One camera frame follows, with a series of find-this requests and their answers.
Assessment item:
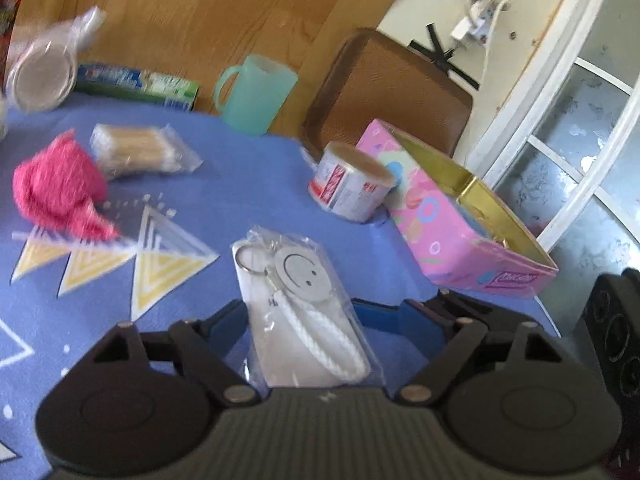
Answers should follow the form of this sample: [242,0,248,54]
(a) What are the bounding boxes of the bagged smiley keychain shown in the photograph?
[231,226,385,390]

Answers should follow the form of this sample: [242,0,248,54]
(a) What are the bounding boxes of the white framed glass door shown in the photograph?
[465,0,639,332]

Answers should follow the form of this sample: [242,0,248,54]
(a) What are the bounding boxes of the blue patterned tablecloth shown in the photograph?
[0,91,561,480]

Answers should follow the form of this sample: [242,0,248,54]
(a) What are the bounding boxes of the Crest toothpaste box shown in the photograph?
[74,63,200,112]

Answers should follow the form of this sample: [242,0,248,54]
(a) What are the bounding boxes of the white power cable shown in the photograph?
[479,0,507,116]

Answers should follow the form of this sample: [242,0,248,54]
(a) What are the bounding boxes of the wood-pattern vinyl sheet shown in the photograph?
[13,0,394,136]

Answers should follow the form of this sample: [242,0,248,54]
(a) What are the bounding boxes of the white power strip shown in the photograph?
[450,0,510,48]

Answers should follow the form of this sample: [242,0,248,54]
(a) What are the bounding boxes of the red white food can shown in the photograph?
[308,141,397,223]

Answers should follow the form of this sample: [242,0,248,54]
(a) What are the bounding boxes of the bagged cotton swabs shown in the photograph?
[90,124,203,180]

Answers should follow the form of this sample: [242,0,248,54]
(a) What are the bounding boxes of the pink macaron biscuit tin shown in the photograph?
[357,119,559,298]

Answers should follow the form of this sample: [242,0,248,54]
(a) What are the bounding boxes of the pink knitted cloth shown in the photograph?
[12,129,119,242]

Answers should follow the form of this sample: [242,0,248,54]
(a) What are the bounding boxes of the bagged stack plastic cups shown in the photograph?
[6,6,106,114]

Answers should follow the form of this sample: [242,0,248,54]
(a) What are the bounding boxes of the brown woven chair back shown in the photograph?
[299,28,473,158]

